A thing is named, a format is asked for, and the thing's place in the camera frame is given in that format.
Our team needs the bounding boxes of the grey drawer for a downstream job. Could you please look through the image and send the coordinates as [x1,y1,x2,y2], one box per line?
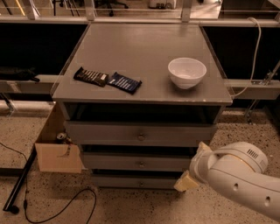
[64,121,217,147]
[80,152,193,172]
[93,175,178,189]

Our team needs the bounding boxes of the metal can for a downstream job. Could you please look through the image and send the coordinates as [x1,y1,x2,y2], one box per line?
[56,132,67,142]

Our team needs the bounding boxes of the black floor cable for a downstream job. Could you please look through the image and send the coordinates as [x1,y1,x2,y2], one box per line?
[0,141,98,224]

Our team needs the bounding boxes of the grey bottom drawer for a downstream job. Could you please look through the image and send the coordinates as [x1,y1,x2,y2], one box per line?
[93,175,178,189]

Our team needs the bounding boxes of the white bowl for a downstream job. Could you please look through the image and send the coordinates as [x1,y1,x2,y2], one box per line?
[168,58,207,89]

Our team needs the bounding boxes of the cardboard box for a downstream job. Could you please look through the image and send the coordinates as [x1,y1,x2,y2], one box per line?
[35,104,83,173]

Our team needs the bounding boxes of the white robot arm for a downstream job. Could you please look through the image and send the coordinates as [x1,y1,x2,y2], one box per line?
[174,142,280,221]

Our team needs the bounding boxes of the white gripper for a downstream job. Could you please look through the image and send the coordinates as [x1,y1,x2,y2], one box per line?
[174,142,218,192]

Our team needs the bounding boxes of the white hanging cable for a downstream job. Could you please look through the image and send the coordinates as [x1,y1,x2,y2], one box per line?
[230,17,263,98]

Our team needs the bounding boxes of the grey top drawer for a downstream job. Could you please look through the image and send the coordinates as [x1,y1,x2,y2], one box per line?
[64,121,217,147]

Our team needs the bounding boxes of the black bag on rail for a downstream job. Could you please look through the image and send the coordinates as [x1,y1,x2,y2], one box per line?
[0,66,40,82]

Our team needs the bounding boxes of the brown snack bar wrapper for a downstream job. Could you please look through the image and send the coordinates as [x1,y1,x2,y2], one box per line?
[73,66,109,88]

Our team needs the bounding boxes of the grey drawer cabinet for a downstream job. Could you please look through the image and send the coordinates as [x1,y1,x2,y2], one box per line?
[52,24,232,178]

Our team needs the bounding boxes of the black floor bar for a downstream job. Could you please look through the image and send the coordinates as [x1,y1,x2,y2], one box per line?
[0,148,37,214]

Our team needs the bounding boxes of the black office chair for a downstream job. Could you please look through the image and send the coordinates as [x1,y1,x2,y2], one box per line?
[94,0,129,17]

